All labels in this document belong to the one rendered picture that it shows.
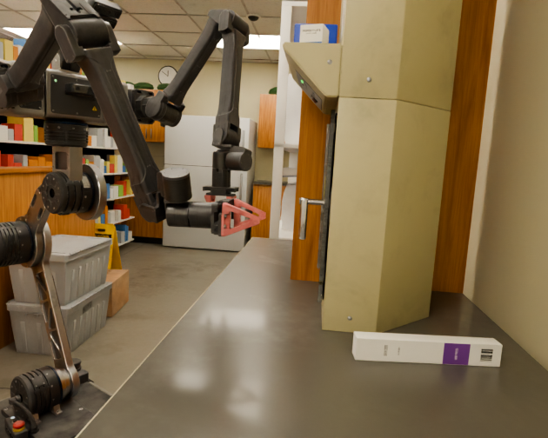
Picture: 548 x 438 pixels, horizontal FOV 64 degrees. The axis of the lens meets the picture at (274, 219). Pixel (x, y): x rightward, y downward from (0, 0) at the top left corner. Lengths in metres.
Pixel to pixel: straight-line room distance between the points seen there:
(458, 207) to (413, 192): 0.37
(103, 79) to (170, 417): 0.66
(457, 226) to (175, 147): 5.07
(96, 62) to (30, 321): 2.32
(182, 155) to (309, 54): 5.20
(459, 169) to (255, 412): 0.89
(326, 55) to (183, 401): 0.65
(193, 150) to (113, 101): 5.02
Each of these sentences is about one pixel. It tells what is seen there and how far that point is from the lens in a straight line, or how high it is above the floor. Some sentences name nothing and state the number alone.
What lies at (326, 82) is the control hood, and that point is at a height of 1.44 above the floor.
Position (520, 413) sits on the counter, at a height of 0.94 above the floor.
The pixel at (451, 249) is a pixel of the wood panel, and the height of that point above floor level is 1.06.
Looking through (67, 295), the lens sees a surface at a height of 0.39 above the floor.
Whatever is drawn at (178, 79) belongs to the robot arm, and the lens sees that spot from 1.59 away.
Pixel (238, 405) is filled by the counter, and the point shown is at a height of 0.94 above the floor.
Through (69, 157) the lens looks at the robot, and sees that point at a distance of 1.60.
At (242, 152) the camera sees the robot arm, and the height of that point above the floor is 1.30.
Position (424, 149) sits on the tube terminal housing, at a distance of 0.98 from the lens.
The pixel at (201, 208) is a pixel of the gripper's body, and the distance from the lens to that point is 0.94.
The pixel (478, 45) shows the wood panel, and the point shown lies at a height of 1.61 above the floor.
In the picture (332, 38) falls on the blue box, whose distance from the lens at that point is 1.10.
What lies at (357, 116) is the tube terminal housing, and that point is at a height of 1.37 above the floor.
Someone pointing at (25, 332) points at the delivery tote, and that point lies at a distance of 3.18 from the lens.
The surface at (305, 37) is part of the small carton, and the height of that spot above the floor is 1.54.
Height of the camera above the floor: 1.28
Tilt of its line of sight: 8 degrees down
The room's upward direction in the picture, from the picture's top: 3 degrees clockwise
